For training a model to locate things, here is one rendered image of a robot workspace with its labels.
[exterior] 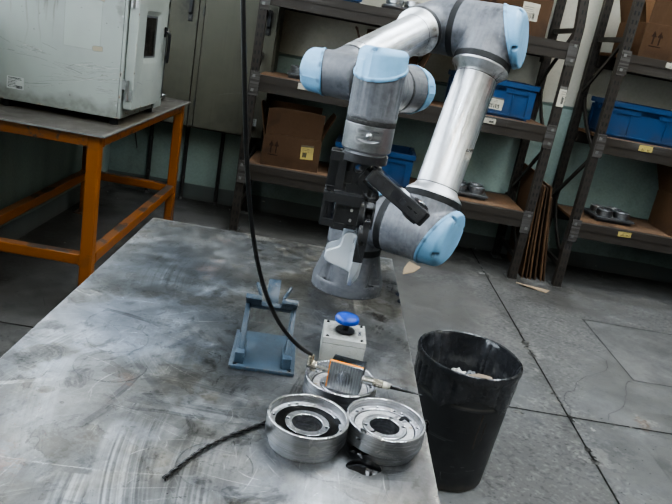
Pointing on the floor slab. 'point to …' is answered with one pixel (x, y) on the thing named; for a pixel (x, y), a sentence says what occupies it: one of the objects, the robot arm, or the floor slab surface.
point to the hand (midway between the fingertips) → (354, 277)
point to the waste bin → (463, 402)
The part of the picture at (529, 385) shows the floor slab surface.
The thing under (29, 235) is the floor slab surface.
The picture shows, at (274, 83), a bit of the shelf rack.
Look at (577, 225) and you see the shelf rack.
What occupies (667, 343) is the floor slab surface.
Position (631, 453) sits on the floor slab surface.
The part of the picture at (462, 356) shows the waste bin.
